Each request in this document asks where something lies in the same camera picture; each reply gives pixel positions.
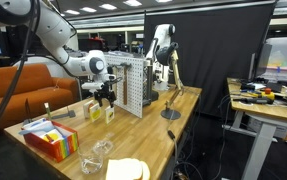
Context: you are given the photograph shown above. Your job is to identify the wooden desk lamp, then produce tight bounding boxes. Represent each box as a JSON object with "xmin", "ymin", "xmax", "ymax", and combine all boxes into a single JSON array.
[{"xmin": 161, "ymin": 51, "xmax": 184, "ymax": 120}]

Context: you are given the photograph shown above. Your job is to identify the white pegboard panel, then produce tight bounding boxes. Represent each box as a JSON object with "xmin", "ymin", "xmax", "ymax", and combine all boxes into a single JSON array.
[{"xmin": 105, "ymin": 55, "xmax": 144, "ymax": 118}]

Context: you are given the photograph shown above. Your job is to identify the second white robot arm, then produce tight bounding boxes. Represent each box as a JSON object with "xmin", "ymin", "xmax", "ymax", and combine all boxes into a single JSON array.
[{"xmin": 146, "ymin": 24, "xmax": 175, "ymax": 90}]

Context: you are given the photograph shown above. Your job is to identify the black curtain divider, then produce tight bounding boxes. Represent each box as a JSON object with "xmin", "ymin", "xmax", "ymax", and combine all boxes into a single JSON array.
[{"xmin": 144, "ymin": 0, "xmax": 276, "ymax": 116}]

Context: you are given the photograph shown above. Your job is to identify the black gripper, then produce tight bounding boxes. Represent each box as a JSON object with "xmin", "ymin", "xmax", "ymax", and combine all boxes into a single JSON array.
[{"xmin": 94, "ymin": 82, "xmax": 116, "ymax": 108}]

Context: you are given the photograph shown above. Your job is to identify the orange sofa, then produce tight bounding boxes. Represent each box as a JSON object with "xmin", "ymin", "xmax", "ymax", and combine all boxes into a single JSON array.
[{"xmin": 0, "ymin": 64, "xmax": 79, "ymax": 130}]

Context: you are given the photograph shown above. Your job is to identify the white book orange circle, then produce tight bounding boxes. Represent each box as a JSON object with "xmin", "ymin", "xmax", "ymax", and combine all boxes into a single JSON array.
[{"xmin": 83, "ymin": 100, "xmax": 94, "ymax": 118}]

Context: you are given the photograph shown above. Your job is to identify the white book yellow dome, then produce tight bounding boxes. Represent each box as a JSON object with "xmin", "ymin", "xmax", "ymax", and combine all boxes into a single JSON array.
[{"xmin": 105, "ymin": 106, "xmax": 114, "ymax": 124}]

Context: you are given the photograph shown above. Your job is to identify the wooden handle hammer right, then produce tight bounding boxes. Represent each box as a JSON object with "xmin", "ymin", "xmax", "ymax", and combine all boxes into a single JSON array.
[{"xmin": 121, "ymin": 63, "xmax": 131, "ymax": 105}]

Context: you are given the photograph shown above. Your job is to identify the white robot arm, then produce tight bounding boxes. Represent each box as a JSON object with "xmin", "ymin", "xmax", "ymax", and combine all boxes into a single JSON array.
[{"xmin": 0, "ymin": 0, "xmax": 116, "ymax": 106}]

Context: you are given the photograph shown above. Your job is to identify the rainbow striped red box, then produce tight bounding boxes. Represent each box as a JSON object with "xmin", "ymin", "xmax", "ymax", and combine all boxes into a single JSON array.
[{"xmin": 19, "ymin": 120, "xmax": 79, "ymax": 162}]

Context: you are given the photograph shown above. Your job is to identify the rear black metal bookend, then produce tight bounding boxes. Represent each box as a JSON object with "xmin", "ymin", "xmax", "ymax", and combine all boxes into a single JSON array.
[{"xmin": 52, "ymin": 106, "xmax": 76, "ymax": 120}]

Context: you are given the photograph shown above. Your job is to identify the side wooden desk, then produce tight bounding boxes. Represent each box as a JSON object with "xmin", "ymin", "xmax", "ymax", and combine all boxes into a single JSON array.
[{"xmin": 223, "ymin": 78, "xmax": 287, "ymax": 180}]

